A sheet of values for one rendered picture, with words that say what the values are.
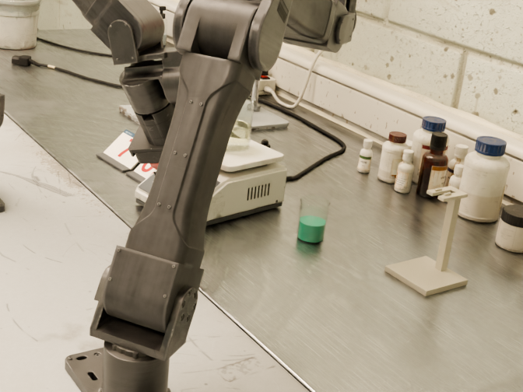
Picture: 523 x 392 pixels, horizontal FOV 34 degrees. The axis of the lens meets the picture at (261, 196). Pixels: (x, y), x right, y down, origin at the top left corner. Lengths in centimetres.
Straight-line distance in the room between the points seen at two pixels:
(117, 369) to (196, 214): 16
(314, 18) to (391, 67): 78
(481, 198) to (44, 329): 73
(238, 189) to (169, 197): 48
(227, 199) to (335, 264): 19
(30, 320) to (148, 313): 25
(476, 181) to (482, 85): 25
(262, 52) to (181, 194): 15
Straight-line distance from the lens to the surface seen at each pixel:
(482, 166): 138
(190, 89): 80
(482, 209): 141
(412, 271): 118
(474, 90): 160
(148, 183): 130
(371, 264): 120
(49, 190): 136
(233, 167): 125
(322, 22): 101
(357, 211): 137
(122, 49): 111
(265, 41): 81
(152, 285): 78
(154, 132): 116
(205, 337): 98
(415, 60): 170
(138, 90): 112
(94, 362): 91
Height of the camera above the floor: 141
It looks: 22 degrees down
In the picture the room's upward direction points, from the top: 6 degrees clockwise
